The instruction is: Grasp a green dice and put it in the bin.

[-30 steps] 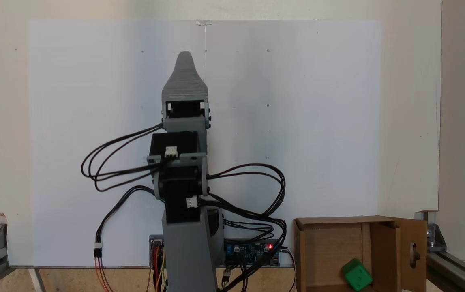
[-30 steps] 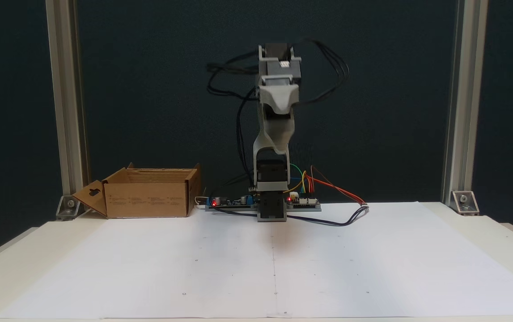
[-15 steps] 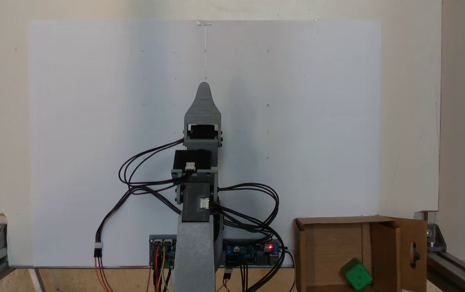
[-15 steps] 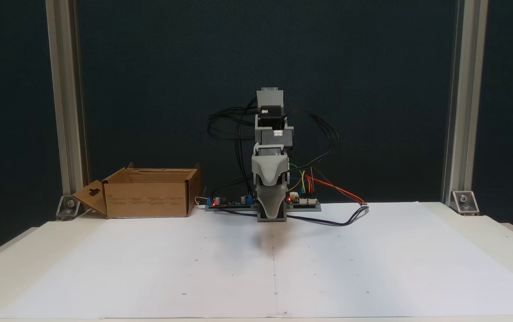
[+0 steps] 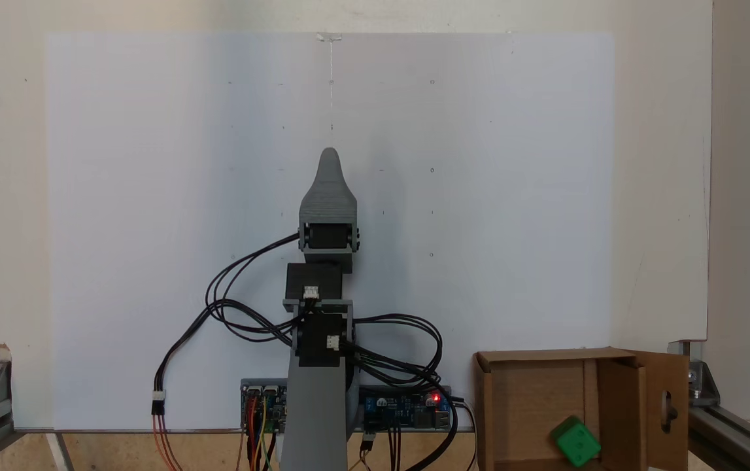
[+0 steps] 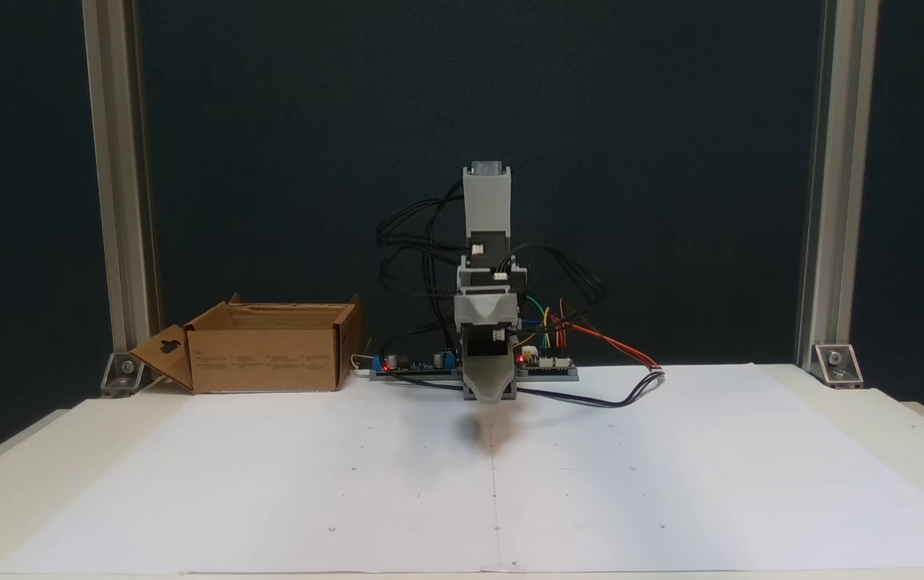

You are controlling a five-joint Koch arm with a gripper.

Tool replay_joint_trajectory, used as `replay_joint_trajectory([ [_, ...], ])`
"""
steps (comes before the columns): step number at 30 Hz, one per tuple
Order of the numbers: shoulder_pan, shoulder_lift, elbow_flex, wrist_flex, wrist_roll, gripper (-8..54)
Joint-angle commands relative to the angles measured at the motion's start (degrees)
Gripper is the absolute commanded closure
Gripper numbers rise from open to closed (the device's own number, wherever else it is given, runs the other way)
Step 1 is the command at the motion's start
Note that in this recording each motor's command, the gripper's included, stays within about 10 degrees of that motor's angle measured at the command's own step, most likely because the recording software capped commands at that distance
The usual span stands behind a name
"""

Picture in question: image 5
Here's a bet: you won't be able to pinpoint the grey wide fixed gripper finger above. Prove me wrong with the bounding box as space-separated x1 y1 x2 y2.
299 148 358 224

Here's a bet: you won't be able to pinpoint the green dice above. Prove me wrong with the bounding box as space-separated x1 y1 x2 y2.
550 417 602 468

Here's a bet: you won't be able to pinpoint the white paper sheet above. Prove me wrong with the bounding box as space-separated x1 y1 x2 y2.
330 33 615 430
44 33 333 432

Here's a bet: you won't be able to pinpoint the blue circuit board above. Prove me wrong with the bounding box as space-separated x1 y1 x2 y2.
356 386 454 431

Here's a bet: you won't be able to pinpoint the brown cardboard box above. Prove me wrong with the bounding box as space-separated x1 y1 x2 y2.
473 348 690 471

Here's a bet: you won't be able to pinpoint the black gripper servo cable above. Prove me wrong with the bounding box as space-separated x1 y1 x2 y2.
205 232 303 344

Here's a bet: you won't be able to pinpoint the black arm servo cable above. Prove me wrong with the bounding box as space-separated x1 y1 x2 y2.
347 314 460 471

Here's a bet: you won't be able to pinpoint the circuit board with jumper wires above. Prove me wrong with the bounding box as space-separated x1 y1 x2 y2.
240 378 289 434

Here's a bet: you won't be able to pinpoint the black twin power cable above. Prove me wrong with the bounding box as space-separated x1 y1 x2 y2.
151 298 297 415

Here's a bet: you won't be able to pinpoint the red orange wire pair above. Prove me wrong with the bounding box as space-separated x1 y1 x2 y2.
151 413 184 471

